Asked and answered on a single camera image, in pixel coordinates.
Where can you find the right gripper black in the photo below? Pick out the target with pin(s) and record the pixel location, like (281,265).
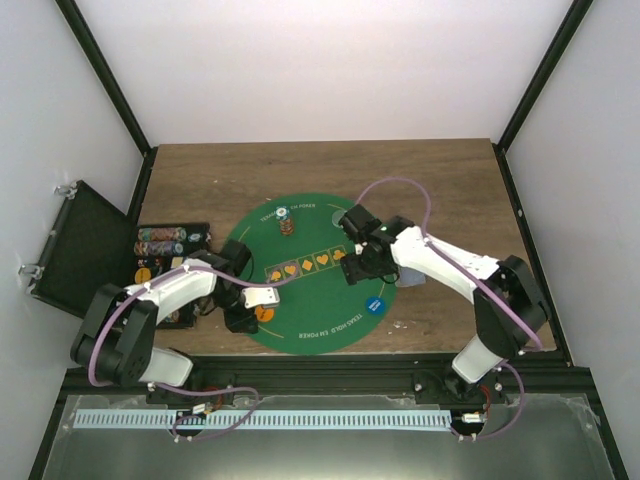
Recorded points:
(355,273)

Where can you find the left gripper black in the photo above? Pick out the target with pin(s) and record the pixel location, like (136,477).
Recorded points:
(236,324)

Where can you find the orange big blind button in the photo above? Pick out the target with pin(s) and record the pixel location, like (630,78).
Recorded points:
(263,314)

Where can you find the blue patterned card deck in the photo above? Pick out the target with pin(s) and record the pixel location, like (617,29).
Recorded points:
(408,277)

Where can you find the blue small blind button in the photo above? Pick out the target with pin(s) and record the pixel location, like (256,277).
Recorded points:
(375,305)

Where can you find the clear round dealer button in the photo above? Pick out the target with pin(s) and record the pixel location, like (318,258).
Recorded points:
(337,218)

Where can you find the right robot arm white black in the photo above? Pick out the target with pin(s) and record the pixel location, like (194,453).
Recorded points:
(509,306)

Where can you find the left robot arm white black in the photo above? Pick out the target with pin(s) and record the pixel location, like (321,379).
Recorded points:
(115,342)

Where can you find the round green poker mat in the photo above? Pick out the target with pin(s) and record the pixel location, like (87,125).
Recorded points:
(318,311)

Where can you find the stacked poker chips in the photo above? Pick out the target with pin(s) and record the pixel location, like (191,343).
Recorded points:
(285,221)

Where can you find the black poker chip case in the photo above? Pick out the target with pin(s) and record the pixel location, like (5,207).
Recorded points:
(159,248)

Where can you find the light blue slotted strip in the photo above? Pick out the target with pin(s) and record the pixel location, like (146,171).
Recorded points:
(403,420)

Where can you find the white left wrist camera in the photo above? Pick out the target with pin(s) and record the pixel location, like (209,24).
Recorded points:
(266,297)

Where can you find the black mounting rail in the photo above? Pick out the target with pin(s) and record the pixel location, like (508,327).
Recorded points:
(425,377)

